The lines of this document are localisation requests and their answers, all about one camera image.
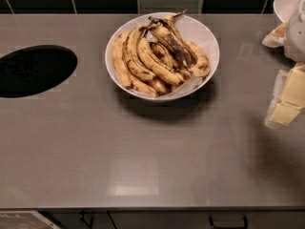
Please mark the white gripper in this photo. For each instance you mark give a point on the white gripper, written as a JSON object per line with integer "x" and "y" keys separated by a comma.
{"x": 295, "y": 37}

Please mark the dark spotted banana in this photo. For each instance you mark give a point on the dark spotted banana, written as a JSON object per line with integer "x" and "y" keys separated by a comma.
{"x": 166, "y": 32}

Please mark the white bowl at right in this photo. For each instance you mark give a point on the white bowl at right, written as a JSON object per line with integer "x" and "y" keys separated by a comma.
{"x": 284, "y": 9}

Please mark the right spotted yellow banana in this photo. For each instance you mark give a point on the right spotted yellow banana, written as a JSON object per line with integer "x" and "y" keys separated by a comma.
{"x": 202, "y": 66}

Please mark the white bowl with bananas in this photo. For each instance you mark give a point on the white bowl with bananas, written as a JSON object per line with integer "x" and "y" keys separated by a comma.
{"x": 140, "y": 20}

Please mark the middle long yellow banana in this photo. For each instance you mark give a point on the middle long yellow banana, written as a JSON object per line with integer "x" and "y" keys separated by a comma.
{"x": 150, "y": 61}

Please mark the small inner banana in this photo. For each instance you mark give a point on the small inner banana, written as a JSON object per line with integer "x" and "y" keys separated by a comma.
{"x": 162, "y": 53}

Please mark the bottom small yellow banana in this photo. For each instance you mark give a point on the bottom small yellow banana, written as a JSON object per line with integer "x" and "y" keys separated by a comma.
{"x": 153, "y": 88}

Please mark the leftmost yellow banana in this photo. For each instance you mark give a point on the leftmost yellow banana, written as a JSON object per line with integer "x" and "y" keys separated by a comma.
{"x": 120, "y": 68}

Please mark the dark oval counter hole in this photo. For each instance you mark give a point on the dark oval counter hole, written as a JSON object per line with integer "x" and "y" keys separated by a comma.
{"x": 35, "y": 69}

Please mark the black drawer handle right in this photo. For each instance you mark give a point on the black drawer handle right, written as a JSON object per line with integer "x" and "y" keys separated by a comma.
{"x": 226, "y": 223}

